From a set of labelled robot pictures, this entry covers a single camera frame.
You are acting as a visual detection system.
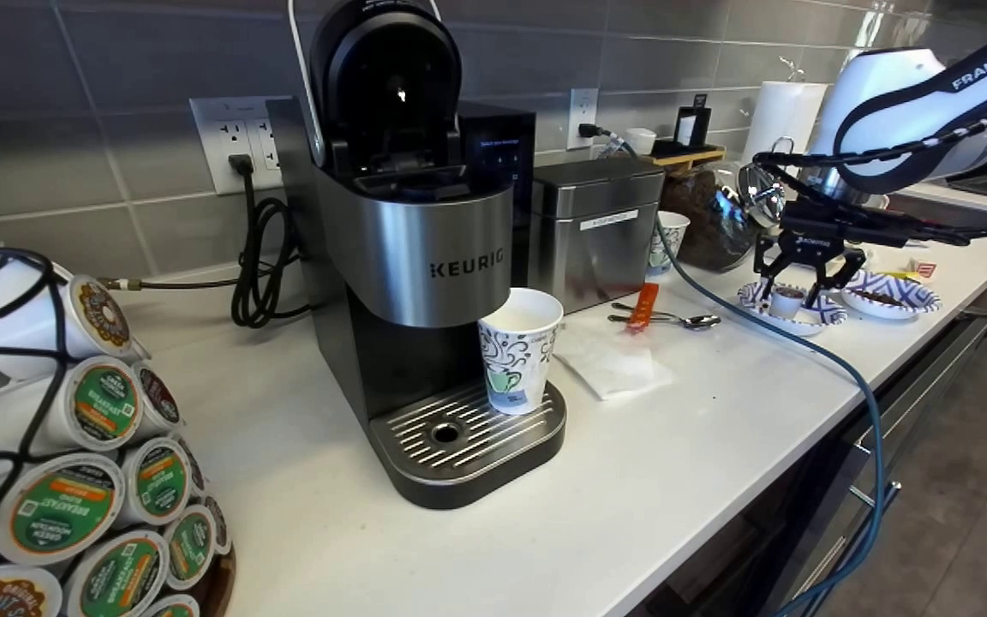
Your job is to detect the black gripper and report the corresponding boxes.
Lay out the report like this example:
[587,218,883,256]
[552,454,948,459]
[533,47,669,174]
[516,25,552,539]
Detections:
[754,152,910,302]

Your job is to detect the white object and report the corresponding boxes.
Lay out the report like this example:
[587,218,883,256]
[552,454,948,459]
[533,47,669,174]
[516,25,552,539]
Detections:
[768,293,805,320]

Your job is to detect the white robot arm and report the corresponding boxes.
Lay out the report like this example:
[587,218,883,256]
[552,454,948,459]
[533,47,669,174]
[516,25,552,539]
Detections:
[754,45,987,304]

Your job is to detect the blue patterned bowl left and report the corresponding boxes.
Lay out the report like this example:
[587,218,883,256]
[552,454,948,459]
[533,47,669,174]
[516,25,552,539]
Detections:
[738,282,844,335]

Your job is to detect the blue patterned bowl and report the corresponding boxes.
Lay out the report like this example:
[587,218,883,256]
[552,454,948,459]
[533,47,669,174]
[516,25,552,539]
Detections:
[840,272,936,323]
[738,282,844,335]

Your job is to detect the blue patterned bowl right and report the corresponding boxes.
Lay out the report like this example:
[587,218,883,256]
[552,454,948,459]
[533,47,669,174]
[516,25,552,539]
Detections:
[840,272,936,323]

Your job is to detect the dark basket with utensils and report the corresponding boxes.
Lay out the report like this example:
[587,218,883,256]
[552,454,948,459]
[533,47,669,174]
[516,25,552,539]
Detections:
[660,165,776,273]

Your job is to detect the paper towel roll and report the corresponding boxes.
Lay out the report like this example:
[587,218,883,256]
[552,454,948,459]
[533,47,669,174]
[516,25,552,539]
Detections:
[744,84,825,162]

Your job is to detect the metal spoon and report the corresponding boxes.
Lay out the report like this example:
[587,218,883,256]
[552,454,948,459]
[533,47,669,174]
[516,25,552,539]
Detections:
[605,302,719,331]

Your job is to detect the stainless steel toaster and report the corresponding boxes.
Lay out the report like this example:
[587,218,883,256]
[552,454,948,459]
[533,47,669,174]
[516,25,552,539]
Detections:
[528,159,665,313]

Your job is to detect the white paper napkin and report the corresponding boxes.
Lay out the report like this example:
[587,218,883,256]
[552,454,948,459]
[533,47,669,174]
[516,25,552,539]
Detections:
[554,331,673,401]

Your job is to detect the patterned paper cup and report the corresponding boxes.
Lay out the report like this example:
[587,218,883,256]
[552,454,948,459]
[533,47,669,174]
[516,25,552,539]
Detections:
[481,289,563,416]

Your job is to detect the Keurig coffee maker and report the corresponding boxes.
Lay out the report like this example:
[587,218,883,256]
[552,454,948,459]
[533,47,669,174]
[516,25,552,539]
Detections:
[278,0,564,510]

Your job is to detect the green-lid coffee pod right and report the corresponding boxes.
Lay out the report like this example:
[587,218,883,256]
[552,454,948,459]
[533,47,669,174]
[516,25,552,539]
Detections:
[123,438,192,525]

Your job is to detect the green-lid coffee pod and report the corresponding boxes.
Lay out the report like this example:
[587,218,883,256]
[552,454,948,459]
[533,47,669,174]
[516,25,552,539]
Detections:
[0,357,139,456]
[123,438,192,525]
[0,454,123,565]
[64,530,169,617]

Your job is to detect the brown-lid coffee pod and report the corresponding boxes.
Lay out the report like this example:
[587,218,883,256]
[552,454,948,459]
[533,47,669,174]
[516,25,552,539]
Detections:
[0,278,133,357]

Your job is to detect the green-lid coffee pod upper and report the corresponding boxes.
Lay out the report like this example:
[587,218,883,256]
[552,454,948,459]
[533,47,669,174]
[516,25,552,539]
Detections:
[0,357,139,456]

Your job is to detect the green-lid coffee pod lower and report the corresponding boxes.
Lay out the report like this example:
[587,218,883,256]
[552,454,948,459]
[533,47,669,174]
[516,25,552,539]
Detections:
[64,530,169,617]

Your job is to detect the green-lid coffee pod middle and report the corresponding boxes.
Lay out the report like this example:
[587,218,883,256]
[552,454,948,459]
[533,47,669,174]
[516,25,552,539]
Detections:
[0,454,123,565]

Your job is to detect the blue cable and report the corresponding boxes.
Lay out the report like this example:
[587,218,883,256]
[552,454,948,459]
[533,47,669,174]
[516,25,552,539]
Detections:
[591,122,906,617]

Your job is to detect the orange handled tool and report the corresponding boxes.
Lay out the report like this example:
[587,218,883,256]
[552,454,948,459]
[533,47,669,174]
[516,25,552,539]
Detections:
[627,282,657,331]

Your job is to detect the black coiled power cord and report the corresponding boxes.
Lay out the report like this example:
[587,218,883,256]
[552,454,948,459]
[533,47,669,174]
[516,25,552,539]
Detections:
[103,152,313,331]

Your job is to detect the white wall power outlet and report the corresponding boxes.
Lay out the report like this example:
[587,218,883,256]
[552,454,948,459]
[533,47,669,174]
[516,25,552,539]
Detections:
[190,95,281,192]

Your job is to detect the black wire pod carousel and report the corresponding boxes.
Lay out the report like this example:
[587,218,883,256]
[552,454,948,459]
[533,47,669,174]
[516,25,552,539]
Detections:
[0,248,238,617]

